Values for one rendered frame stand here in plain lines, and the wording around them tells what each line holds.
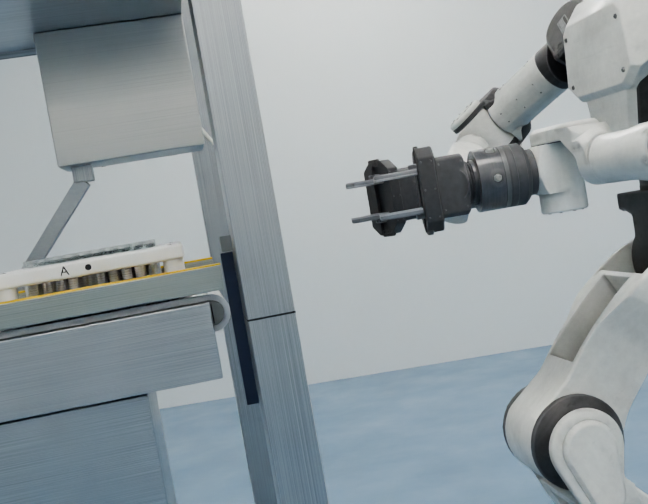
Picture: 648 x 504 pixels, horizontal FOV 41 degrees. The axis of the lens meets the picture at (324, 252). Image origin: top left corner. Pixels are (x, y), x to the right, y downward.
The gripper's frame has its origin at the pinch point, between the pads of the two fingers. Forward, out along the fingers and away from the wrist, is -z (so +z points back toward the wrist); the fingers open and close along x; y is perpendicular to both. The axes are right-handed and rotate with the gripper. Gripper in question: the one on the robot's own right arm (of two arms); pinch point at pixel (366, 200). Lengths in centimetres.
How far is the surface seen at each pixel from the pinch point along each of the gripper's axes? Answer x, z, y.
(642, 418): 97, 192, 72
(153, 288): 6.2, -41.4, -1.8
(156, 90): -21.7, -25.8, 13.9
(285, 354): 16.8, -32.2, -14.4
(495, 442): 97, 152, 109
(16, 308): 6, -56, 7
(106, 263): 2.1, -44.7, 3.0
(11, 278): 2, -55, 9
